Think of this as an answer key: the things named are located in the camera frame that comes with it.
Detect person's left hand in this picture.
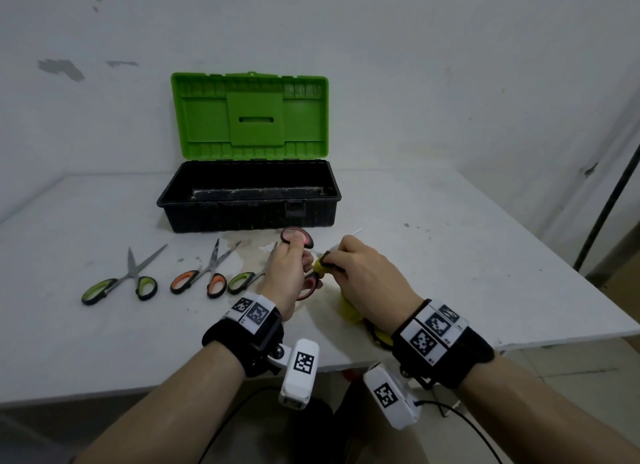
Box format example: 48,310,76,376
256,242,316,322

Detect person's right hand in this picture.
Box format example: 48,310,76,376
322,235,426,329

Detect red-handled scissors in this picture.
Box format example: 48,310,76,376
279,226,363,302

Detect yellow cloth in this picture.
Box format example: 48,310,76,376
312,251,396,349

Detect green-handled scissors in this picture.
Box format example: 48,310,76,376
227,242,279,296
81,244,169,307

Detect orange-handled scissors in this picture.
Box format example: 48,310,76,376
169,238,242,299

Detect green lid black toolbox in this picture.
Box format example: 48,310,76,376
156,71,343,234

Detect person's right forearm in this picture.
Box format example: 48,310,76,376
457,356,640,464

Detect person's left forearm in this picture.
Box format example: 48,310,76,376
75,341,246,464

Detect person's legs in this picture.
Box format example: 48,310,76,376
239,378,416,464

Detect black left wristband with markers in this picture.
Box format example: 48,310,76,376
201,292,285,378

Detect black wristband with markers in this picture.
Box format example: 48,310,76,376
201,292,285,378
391,298,496,391

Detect black right wristband with markers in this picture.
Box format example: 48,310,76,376
391,298,496,391

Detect black metal pole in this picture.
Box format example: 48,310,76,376
573,143,640,273

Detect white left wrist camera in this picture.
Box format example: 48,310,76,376
267,338,320,411

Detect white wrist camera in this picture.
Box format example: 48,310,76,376
363,362,422,431
267,338,320,411

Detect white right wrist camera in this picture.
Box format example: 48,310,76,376
363,362,422,431

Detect black right camera cable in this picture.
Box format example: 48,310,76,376
417,400,503,464

